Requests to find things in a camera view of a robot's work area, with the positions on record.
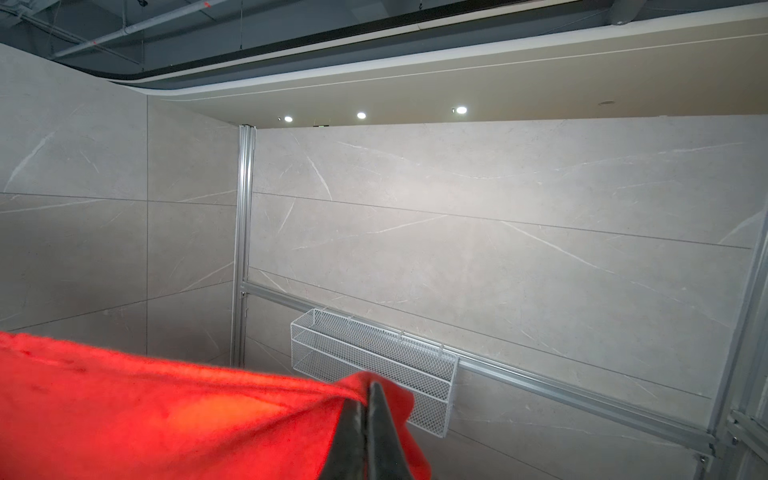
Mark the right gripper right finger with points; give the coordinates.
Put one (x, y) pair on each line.
(385, 457)

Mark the bright red t shirt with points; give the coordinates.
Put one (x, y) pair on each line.
(73, 411)

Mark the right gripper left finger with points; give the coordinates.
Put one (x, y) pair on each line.
(346, 458)

